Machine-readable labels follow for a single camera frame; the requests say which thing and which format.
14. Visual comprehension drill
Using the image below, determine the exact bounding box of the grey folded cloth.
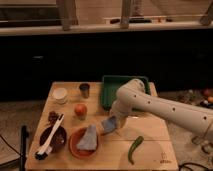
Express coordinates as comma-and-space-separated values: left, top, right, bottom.
77, 125, 97, 150

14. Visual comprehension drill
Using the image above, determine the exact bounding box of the dark red bowl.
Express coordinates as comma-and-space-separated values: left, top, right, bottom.
39, 126, 67, 153

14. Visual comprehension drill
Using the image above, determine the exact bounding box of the green chili pepper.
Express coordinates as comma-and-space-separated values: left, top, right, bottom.
128, 136, 144, 165

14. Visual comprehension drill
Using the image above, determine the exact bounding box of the small metal cup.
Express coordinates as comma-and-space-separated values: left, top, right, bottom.
79, 83, 90, 98

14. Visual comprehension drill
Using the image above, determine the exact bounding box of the orange tomato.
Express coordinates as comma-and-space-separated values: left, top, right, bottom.
74, 104, 87, 117

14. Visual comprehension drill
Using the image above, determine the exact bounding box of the orange plate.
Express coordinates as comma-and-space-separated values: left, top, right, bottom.
69, 127, 98, 160

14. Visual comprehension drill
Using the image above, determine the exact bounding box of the brown dried food piece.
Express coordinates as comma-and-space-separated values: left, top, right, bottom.
48, 111, 59, 125

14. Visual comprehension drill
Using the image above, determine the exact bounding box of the white paper cup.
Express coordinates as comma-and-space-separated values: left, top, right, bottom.
52, 87, 68, 104

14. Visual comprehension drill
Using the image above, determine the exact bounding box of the blue sponge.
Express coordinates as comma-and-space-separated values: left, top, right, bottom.
101, 116, 117, 134

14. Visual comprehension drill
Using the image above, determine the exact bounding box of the black stand post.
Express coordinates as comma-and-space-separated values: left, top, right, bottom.
19, 125, 29, 171

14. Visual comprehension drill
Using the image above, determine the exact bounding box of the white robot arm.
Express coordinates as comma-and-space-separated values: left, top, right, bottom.
110, 79, 213, 143

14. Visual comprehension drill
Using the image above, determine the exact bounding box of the green plastic tray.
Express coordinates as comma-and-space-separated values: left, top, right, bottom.
100, 75, 151, 111

